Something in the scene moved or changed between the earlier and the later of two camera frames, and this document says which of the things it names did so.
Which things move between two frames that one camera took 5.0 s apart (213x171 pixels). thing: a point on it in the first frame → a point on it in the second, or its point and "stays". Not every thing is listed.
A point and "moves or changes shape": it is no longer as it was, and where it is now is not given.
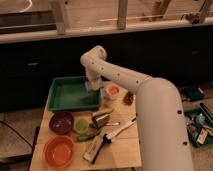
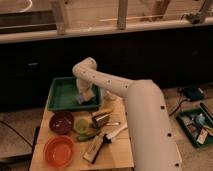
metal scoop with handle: x=101 y=121 stays
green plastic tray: x=71 y=94 stays
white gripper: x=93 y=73 → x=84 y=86
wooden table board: x=104 y=138 stays
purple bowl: x=61 y=122 stays
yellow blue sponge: x=95 y=84 moves or changes shape
